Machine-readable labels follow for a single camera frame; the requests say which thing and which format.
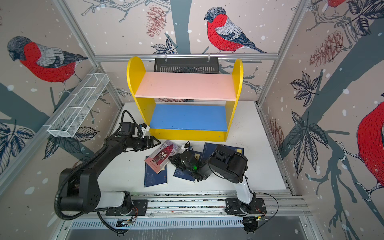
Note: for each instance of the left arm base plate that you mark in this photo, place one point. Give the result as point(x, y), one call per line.
point(135, 208)

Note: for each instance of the black mesh tray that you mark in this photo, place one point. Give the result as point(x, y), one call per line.
point(187, 65)

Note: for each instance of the red illustrated book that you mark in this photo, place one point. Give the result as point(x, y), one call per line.
point(160, 157)

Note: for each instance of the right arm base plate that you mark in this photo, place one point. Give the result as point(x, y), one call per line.
point(237, 208)

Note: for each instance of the white wire mesh basket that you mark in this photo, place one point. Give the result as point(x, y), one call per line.
point(71, 118)

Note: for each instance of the aluminium mounting rail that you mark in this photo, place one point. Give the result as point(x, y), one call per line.
point(212, 204)

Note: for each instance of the yellow pink blue shelf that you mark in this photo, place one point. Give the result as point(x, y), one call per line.
point(186, 106)

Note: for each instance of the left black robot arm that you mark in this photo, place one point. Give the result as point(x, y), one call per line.
point(79, 192)

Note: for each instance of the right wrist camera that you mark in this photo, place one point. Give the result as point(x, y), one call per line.
point(187, 147)

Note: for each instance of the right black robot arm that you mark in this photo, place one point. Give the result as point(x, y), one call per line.
point(224, 162)

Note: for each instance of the navy blue book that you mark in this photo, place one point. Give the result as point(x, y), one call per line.
point(238, 150)
point(185, 175)
point(208, 149)
point(151, 178)

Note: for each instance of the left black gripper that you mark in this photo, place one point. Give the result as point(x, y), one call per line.
point(151, 141)

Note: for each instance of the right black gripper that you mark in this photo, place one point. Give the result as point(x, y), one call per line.
point(177, 160)

